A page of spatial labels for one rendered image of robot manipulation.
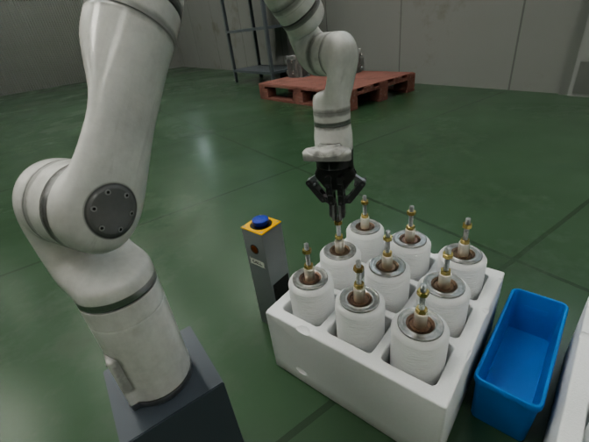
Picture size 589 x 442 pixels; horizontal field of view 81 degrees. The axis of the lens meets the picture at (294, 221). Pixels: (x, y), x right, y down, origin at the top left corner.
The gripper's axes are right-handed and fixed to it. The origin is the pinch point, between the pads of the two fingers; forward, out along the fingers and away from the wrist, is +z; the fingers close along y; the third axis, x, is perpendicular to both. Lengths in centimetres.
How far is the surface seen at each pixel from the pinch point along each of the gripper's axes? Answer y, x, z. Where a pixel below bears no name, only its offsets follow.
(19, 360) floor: 85, 30, 36
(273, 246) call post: 15.6, 2.3, 9.4
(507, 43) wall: -84, -294, -1
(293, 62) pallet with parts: 116, -331, 2
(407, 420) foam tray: -16.6, 27.3, 26.6
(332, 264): 0.8, 4.7, 11.1
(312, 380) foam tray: 3.5, 19.5, 32.4
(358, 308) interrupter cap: -7.1, 18.0, 10.2
